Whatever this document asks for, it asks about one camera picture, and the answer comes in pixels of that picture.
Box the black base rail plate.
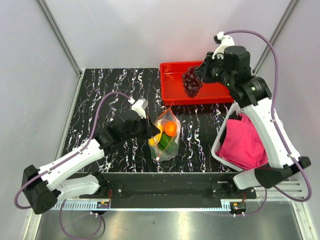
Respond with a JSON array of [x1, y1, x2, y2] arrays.
[[96, 172, 257, 200]]

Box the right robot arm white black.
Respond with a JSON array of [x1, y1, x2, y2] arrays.
[[194, 45, 311, 199]]

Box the yellow fake banana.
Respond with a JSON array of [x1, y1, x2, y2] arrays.
[[148, 122, 163, 147]]

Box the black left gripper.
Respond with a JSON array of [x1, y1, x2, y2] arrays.
[[123, 114, 161, 142]]

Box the white perforated plastic basket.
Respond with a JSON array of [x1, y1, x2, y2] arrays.
[[211, 102, 244, 172]]

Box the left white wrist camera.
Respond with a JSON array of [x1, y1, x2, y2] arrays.
[[131, 98, 149, 119]]

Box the dark purple fake grapes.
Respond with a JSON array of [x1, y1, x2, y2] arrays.
[[181, 66, 204, 98]]

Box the orange fake fruit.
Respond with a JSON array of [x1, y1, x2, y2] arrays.
[[164, 121, 177, 137]]

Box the pink cloth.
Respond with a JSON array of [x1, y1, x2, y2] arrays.
[[218, 113, 268, 170]]

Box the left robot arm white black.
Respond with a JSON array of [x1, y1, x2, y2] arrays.
[[21, 111, 160, 215]]

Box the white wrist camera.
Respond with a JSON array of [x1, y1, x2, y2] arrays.
[[212, 31, 235, 59], [131, 98, 149, 119]]

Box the clear zip bag orange seal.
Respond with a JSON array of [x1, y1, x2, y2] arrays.
[[148, 108, 181, 162]]

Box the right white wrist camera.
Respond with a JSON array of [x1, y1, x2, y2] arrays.
[[212, 31, 235, 59]]

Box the green fake pepper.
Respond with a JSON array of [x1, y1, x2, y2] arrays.
[[158, 133, 178, 154]]

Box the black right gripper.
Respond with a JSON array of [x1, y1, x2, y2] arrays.
[[194, 51, 234, 88]]

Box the red plastic tray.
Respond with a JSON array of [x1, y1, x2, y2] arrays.
[[160, 61, 234, 106]]

